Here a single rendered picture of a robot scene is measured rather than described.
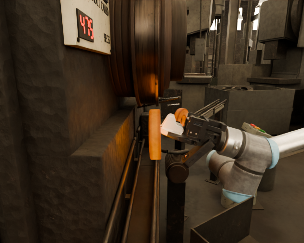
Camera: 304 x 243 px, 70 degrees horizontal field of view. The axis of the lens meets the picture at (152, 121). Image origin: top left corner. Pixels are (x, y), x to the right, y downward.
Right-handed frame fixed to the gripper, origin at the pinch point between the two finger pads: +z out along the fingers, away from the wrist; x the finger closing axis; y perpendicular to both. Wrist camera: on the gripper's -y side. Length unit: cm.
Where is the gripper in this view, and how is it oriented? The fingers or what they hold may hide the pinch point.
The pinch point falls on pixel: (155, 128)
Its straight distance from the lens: 65.9
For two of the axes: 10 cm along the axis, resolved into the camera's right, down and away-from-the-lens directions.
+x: -0.4, 2.5, -9.7
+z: -9.6, -2.7, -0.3
